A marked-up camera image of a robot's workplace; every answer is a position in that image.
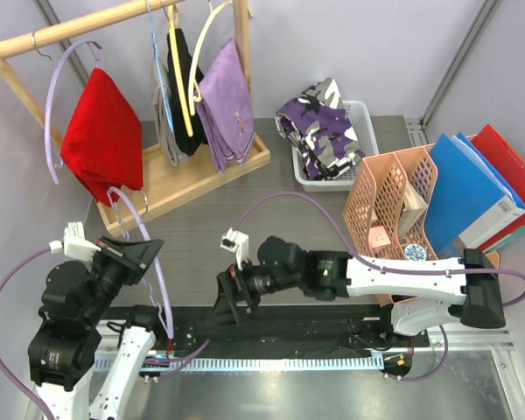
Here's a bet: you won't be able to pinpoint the teal folder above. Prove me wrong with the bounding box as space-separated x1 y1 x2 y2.
487 225 525 252

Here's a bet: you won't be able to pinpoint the red folder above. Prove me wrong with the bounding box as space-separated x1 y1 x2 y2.
471 124 525 251

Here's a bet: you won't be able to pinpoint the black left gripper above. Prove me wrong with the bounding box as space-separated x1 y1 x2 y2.
83 234 163 323

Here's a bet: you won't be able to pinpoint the lilac plastic hanger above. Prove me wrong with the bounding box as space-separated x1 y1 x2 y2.
107 186 174 340

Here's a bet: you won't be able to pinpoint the aluminium rail frame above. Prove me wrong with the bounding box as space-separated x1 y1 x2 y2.
24 327 525 420

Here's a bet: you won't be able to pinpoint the lilac hanger with red trousers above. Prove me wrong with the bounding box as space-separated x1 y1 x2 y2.
31 30 102 185

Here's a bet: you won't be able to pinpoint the red trousers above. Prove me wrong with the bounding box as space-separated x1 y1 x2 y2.
60 68 144 207

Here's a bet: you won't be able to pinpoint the wooden clothes rack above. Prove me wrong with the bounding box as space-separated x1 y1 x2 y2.
0 1 270 236

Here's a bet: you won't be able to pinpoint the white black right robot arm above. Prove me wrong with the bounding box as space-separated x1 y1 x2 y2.
209 233 506 347

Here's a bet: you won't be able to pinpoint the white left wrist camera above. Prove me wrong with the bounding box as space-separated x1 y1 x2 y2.
49 221 101 263

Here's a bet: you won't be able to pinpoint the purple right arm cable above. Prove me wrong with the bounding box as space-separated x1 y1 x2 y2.
231 191 525 382

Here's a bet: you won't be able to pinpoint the white slotted cable duct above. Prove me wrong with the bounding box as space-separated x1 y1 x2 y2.
89 356 385 372

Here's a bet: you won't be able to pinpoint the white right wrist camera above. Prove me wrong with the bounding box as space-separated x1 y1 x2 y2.
220 227 249 270

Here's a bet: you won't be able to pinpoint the black trousers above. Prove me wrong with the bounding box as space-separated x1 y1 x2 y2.
165 29 211 157

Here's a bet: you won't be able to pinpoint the blue folder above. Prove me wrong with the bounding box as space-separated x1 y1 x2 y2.
424 133 525 259

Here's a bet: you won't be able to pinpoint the purple camouflage trousers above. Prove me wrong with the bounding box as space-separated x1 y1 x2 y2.
275 77 365 180

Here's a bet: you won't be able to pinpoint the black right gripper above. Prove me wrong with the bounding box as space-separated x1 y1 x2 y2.
206 252 303 326

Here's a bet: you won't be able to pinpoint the cream white hanger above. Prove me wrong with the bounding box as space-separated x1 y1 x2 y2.
187 1 232 116

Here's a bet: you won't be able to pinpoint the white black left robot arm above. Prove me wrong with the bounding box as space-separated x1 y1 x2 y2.
28 237 168 419

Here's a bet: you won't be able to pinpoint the pink desk organizer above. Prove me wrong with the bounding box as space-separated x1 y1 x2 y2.
343 147 502 314

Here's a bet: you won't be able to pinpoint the light blue hanger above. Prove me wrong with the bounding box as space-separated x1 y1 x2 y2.
145 0 174 134

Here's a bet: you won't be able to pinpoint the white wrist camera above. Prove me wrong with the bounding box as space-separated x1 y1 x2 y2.
220 227 249 270
49 221 101 263

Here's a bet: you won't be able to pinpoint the white plastic basket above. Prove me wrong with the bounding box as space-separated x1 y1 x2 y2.
291 100 379 193

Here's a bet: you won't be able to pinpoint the yellow hanger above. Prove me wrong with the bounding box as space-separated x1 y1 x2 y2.
165 4 194 138

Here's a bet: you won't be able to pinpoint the pink power socket cube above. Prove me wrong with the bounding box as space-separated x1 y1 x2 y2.
368 226 392 254

